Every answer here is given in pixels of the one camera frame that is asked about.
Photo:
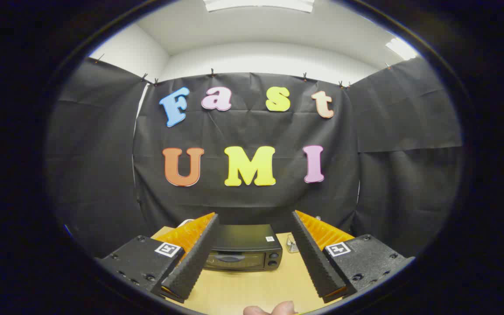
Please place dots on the clear glass cup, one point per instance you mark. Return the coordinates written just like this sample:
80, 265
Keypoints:
292, 244

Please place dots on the ceiling light panel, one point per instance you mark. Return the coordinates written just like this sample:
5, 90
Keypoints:
258, 4
401, 48

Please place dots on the black toaster oven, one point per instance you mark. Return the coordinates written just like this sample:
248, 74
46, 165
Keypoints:
243, 245

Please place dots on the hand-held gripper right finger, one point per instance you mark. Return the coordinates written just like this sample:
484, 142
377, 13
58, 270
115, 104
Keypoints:
311, 256

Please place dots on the white kitchen appliance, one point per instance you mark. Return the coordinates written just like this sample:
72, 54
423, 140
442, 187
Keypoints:
186, 222

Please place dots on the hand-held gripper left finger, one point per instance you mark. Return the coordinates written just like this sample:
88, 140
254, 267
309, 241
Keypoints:
197, 256

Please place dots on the black backdrop cloth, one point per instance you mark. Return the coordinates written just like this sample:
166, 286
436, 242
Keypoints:
243, 131

